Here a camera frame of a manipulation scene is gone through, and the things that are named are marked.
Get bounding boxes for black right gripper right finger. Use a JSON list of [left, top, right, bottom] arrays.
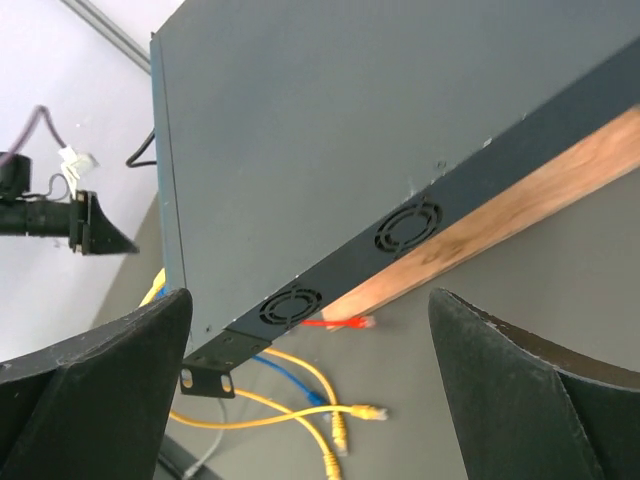
[[428, 289, 639, 479]]

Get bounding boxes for aluminium frame rail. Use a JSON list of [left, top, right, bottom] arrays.
[[61, 0, 151, 75]]

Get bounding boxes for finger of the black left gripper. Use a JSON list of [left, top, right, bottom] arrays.
[[87, 192, 139, 255]]

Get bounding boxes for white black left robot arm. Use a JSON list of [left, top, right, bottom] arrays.
[[1, 154, 139, 256]]

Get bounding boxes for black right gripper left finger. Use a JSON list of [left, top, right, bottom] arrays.
[[1, 289, 193, 479]]

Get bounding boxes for wooden base board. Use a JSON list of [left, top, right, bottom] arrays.
[[322, 106, 639, 330]]

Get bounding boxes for dark blue network switch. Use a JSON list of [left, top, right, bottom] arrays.
[[150, 1, 639, 398]]

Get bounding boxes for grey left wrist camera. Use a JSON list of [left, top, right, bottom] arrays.
[[58, 145, 99, 199]]

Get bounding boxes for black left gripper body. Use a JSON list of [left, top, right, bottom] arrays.
[[69, 190, 92, 254]]

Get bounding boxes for grey patch cable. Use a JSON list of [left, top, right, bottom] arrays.
[[181, 399, 227, 480]]

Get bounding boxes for black patch cable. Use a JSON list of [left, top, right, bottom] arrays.
[[125, 128, 157, 169]]

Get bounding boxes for red patch cable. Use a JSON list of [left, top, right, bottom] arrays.
[[299, 315, 377, 331]]

